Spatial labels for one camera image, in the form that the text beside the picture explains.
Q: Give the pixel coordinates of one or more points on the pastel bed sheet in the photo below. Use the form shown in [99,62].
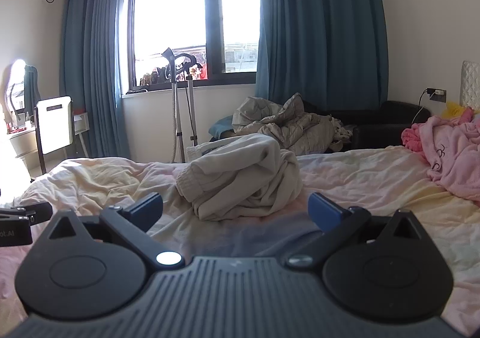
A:
[375,176]

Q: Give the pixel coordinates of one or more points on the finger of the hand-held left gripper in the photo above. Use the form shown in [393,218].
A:
[39,213]

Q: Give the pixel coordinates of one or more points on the beige quilted jacket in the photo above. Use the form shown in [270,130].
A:
[285,124]

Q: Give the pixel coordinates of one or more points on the cream sweatpants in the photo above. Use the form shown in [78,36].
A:
[240,173]

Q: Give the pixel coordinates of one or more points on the blue curtain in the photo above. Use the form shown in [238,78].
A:
[322,22]
[93,60]

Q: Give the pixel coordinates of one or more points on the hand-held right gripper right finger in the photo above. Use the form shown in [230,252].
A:
[323,210]

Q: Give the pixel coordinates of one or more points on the garment steamer stand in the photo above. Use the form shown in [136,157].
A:
[175,105]

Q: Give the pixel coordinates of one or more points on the white tufted headboard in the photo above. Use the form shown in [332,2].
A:
[470,86]

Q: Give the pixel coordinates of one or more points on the teal pillow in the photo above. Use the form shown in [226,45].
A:
[221,126]

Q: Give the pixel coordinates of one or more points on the oval mirror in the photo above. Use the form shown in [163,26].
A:
[15,90]

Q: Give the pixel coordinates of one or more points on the yellow cloth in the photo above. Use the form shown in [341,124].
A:
[452,110]

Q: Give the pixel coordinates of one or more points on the black sofa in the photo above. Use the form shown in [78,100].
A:
[390,116]

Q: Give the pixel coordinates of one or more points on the white panel chair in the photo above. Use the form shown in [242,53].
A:
[56,124]

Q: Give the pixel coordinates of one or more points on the white vanity table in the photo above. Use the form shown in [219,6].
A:
[24,143]

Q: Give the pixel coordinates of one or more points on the pink fleece robe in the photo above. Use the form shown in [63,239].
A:
[453,150]

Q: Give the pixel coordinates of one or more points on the dark framed window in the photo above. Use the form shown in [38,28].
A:
[213,22]

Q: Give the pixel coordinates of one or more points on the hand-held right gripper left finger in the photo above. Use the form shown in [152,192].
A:
[147,206]

